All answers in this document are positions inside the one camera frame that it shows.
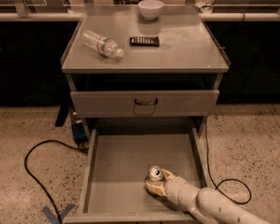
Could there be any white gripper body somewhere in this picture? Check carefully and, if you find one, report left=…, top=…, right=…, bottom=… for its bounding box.
left=164, top=176, right=200, bottom=210

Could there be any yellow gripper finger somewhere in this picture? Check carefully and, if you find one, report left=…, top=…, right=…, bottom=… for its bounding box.
left=146, top=182, right=167, bottom=197
left=161, top=169, right=175, bottom=181

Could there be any green 7up can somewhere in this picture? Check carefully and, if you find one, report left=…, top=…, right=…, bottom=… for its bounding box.
left=145, top=166, right=164, bottom=184

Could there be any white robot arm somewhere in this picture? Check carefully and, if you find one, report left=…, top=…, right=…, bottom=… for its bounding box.
left=146, top=166, right=270, bottom=224

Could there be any open grey middle drawer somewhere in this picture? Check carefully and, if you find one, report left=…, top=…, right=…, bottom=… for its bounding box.
left=63, top=128, right=211, bottom=224

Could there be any closed grey top drawer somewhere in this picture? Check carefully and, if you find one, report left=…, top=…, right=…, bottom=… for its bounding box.
left=71, top=90, right=219, bottom=118

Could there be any grey drawer cabinet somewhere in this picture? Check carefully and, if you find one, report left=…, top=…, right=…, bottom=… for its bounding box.
left=62, top=6, right=229, bottom=130

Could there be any blue power box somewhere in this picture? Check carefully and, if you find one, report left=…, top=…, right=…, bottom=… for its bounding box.
left=71, top=120, right=88, bottom=145

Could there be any black chocolate bar packet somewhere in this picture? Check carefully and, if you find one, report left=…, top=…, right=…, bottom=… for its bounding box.
left=130, top=36, right=160, bottom=47

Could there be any clear plastic water bottle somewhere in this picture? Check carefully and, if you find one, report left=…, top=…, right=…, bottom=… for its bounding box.
left=81, top=30, right=124, bottom=59

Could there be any white ceramic bowl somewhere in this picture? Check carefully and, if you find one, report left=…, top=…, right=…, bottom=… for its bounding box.
left=138, top=0, right=164, bottom=21

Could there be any black cable on right floor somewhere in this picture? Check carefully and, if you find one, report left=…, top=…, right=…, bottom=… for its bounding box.
left=203, top=121, right=252, bottom=205

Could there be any black cable on floor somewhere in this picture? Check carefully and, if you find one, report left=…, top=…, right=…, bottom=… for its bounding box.
left=203, top=121, right=252, bottom=205
left=23, top=139, right=90, bottom=224

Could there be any black drawer handle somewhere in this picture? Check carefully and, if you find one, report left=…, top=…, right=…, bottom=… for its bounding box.
left=134, top=98, right=159, bottom=106

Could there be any black cable on left floor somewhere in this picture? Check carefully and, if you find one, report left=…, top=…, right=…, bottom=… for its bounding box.
left=23, top=139, right=90, bottom=224

